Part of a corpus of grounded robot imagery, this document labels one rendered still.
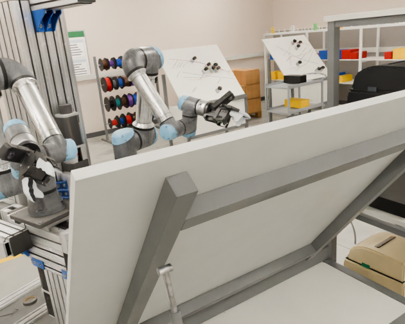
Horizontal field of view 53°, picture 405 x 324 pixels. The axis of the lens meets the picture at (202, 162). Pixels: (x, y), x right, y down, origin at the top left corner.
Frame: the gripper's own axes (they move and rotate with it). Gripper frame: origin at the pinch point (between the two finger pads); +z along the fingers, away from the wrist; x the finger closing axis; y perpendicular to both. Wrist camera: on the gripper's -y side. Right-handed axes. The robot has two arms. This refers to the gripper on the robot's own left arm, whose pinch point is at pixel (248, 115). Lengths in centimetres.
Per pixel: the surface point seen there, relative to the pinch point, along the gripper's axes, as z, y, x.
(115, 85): -458, -173, -392
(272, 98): -197, -277, -495
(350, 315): 65, 60, -15
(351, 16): 33, -37, 26
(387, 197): 63, 10, -21
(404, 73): 56, -26, 14
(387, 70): 50, -27, 12
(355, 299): 64, 53, -23
